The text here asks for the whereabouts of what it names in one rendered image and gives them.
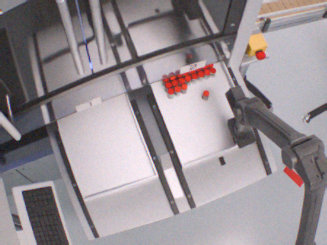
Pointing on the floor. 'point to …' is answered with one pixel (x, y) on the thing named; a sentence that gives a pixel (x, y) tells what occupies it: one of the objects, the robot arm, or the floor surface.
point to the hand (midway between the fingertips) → (239, 141)
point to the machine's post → (249, 11)
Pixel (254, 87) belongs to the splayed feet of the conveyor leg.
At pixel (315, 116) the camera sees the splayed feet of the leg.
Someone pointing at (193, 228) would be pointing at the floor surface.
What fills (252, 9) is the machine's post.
